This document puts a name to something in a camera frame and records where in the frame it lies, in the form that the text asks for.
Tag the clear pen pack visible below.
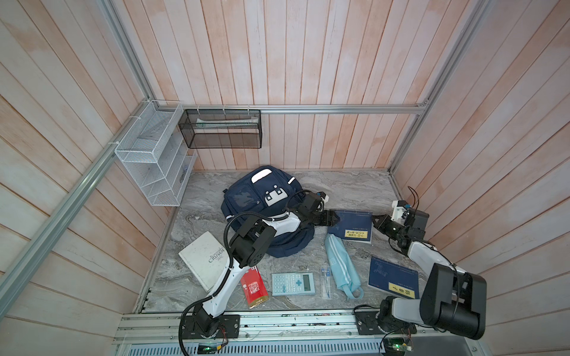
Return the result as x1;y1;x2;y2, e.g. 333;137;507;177
320;266;332;300

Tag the white hardcover book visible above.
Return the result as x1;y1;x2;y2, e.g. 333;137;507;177
178;231;228;292

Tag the aluminium wall rail frame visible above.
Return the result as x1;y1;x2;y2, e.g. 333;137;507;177
0;0;491;312

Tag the aluminium front rail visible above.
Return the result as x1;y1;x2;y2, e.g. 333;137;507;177
112;309;484;346

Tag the light blue calculator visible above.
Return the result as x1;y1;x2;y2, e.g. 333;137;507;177
272;273;316;296

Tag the navy blue student backpack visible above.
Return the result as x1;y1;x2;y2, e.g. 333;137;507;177
221;166;315;258

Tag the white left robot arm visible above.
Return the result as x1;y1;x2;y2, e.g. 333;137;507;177
178;190;338;344

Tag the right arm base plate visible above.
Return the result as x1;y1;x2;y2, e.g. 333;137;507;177
353;309;417;336

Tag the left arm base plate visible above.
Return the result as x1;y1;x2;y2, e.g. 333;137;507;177
178;314;240;340

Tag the black mesh basket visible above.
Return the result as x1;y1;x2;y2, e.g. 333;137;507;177
178;108;263;149

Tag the white wire mesh shelf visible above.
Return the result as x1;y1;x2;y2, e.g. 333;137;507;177
115;100;197;207

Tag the navy notebook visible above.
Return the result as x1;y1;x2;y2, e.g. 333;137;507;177
368;256;420;299
327;210;373;244

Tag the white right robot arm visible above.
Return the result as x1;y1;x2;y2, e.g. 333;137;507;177
373;214;487;340

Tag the red booklet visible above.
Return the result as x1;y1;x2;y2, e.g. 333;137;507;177
240;266;270;309

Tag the light blue pencil case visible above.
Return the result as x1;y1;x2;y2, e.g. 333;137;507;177
324;234;364;300

